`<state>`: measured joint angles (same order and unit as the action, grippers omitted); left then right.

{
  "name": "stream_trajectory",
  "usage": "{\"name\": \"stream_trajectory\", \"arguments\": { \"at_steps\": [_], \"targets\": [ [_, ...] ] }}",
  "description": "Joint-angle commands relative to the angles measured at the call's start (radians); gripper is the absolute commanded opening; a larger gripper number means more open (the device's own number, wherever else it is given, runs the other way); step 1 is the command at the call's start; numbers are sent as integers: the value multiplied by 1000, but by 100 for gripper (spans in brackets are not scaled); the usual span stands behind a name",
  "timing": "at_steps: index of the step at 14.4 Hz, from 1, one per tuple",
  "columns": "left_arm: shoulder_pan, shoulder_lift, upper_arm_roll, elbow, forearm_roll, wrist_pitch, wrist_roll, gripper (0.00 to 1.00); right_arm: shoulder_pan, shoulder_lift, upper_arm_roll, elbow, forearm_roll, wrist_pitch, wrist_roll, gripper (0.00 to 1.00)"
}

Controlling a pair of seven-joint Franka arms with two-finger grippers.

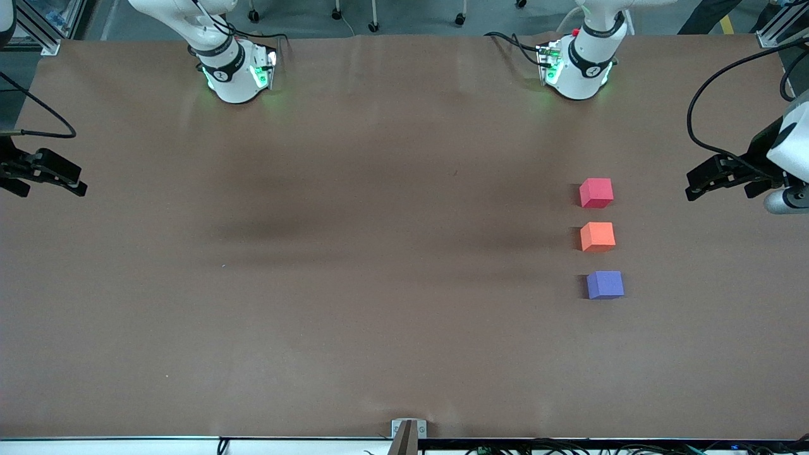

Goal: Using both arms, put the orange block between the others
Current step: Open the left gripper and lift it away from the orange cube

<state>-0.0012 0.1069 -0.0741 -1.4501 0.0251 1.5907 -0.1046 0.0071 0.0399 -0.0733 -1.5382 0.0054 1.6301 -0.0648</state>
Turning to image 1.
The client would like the aluminium frame profile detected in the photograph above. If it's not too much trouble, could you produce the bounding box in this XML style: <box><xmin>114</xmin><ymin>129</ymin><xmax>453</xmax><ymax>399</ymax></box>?
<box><xmin>13</xmin><ymin>0</ymin><xmax>87</xmax><ymax>56</ymax></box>
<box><xmin>757</xmin><ymin>0</ymin><xmax>809</xmax><ymax>49</ymax></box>

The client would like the black right arm base cable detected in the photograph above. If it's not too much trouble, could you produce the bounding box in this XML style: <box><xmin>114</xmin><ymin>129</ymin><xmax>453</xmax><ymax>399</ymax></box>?
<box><xmin>190</xmin><ymin>0</ymin><xmax>291</xmax><ymax>52</ymax></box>

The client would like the purple foam block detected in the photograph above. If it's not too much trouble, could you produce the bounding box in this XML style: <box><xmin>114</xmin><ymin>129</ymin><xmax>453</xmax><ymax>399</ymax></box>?
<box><xmin>586</xmin><ymin>270</ymin><xmax>624</xmax><ymax>300</ymax></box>

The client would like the black table edge rail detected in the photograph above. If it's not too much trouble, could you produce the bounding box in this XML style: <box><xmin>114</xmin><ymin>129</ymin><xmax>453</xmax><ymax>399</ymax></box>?
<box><xmin>417</xmin><ymin>439</ymin><xmax>809</xmax><ymax>455</ymax></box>

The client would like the black arm base cable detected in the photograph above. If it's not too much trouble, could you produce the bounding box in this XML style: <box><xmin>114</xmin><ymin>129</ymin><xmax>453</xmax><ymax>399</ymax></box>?
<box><xmin>190</xmin><ymin>0</ymin><xmax>291</xmax><ymax>52</ymax></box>
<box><xmin>484</xmin><ymin>30</ymin><xmax>545</xmax><ymax>69</ymax></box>

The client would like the person dark trouser leg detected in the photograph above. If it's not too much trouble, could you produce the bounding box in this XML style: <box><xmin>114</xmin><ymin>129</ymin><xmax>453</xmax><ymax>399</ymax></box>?
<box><xmin>678</xmin><ymin>0</ymin><xmax>741</xmax><ymax>35</ymax></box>

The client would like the long black left arm cable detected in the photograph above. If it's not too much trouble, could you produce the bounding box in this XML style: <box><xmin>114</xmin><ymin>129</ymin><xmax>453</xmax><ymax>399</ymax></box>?
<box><xmin>686</xmin><ymin>39</ymin><xmax>809</xmax><ymax>178</ymax></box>

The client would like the orange foam block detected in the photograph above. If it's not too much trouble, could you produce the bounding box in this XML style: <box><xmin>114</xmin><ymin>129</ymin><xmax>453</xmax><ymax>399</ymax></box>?
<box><xmin>580</xmin><ymin>221</ymin><xmax>616</xmax><ymax>253</ymax></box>

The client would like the red foam block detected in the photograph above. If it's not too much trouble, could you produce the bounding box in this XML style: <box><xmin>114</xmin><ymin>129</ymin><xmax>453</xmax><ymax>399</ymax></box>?
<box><xmin>579</xmin><ymin>178</ymin><xmax>614</xmax><ymax>209</ymax></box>

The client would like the metal bracket with brown post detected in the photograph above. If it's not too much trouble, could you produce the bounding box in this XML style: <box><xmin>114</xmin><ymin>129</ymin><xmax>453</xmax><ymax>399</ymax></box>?
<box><xmin>387</xmin><ymin>419</ymin><xmax>428</xmax><ymax>455</ymax></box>

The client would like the black left arm base cable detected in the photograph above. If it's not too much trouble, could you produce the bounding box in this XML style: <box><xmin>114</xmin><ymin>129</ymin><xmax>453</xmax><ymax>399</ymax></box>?
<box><xmin>484</xmin><ymin>30</ymin><xmax>545</xmax><ymax>69</ymax></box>

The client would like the short black left arm cable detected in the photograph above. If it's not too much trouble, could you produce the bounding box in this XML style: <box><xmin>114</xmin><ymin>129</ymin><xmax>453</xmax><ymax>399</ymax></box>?
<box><xmin>779</xmin><ymin>60</ymin><xmax>809</xmax><ymax>102</ymax></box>

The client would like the white table edge rail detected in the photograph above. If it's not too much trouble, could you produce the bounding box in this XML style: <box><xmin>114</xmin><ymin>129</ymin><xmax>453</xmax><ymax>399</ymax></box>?
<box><xmin>0</xmin><ymin>436</ymin><xmax>392</xmax><ymax>455</ymax></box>

